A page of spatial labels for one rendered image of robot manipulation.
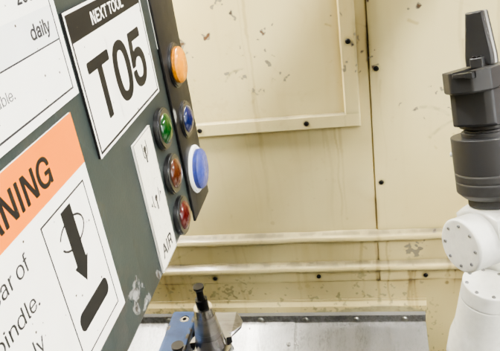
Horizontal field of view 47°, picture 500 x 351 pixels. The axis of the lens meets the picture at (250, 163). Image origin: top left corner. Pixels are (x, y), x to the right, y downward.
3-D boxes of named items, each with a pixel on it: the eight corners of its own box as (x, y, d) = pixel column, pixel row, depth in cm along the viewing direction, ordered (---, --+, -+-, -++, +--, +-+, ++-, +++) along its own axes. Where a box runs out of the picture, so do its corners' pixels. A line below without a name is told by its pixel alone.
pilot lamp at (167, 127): (176, 137, 38) (170, 105, 37) (167, 151, 36) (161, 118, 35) (168, 137, 38) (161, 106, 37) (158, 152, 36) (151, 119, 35)
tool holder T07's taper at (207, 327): (196, 335, 85) (187, 298, 82) (225, 330, 85) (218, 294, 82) (195, 357, 81) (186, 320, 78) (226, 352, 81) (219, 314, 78)
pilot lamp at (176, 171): (185, 180, 40) (179, 150, 39) (177, 195, 38) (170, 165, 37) (177, 180, 40) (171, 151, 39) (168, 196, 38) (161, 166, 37)
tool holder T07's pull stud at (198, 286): (196, 303, 81) (192, 283, 79) (208, 301, 81) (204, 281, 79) (196, 311, 79) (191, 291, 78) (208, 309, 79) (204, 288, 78)
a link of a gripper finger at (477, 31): (490, 8, 64) (496, 64, 65) (462, 13, 66) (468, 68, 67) (484, 9, 63) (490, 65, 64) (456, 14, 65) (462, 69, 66)
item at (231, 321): (245, 314, 90) (244, 310, 90) (239, 338, 86) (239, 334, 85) (202, 314, 92) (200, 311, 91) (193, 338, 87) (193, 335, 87)
